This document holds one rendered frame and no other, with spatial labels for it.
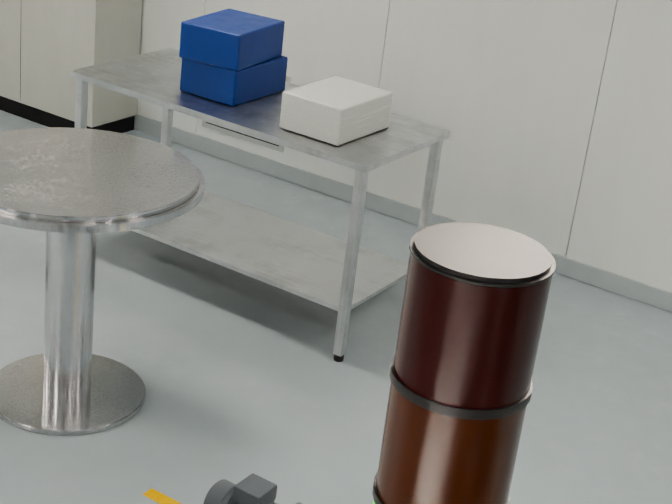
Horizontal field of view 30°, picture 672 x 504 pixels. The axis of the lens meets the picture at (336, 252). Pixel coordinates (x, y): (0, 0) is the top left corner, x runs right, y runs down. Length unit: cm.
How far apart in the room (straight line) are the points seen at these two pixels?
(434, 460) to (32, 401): 442
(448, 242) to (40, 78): 739
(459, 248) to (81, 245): 415
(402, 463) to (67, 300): 421
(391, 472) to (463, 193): 619
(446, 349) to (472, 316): 2
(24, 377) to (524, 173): 281
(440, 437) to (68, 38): 717
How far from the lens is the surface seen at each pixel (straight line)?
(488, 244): 43
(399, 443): 44
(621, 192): 626
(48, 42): 768
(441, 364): 42
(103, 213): 414
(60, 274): 460
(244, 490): 272
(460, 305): 41
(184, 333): 540
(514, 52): 634
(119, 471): 449
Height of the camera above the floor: 251
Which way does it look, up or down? 23 degrees down
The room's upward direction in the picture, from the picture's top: 7 degrees clockwise
